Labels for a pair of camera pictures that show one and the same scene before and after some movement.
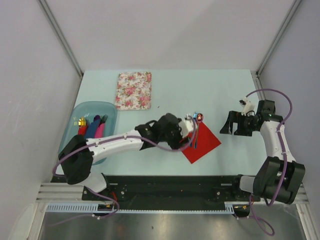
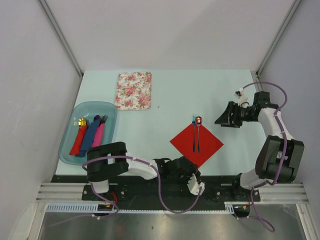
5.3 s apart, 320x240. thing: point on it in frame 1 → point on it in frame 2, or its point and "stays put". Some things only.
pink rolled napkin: [100, 131] stays put
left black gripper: [176, 145] → [193, 169]
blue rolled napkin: [92, 129] stays put
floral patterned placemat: [133, 91] stays put
